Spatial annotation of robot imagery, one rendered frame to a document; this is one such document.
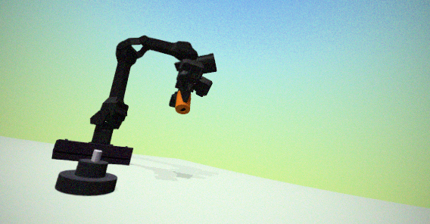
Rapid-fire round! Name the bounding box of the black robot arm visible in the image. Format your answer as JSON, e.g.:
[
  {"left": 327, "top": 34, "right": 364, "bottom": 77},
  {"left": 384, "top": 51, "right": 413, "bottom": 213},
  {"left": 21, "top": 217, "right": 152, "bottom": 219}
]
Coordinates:
[{"left": 89, "top": 36, "right": 217, "bottom": 145}]

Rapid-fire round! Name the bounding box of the black round pedestal with silver shaft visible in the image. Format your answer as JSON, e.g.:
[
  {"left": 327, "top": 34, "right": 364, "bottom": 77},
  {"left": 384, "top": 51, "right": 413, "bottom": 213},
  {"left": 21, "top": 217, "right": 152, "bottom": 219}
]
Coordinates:
[{"left": 55, "top": 150, "right": 117, "bottom": 196}]

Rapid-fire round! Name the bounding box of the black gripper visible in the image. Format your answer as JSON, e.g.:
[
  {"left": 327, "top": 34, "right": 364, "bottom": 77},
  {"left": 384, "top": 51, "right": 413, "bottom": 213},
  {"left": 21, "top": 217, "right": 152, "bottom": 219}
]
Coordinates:
[{"left": 169, "top": 59, "right": 204, "bottom": 107}]

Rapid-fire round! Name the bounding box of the orange knob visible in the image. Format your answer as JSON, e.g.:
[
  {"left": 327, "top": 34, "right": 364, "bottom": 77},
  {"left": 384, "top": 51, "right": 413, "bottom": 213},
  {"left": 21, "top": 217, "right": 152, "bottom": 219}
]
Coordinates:
[{"left": 175, "top": 91, "right": 191, "bottom": 114}]

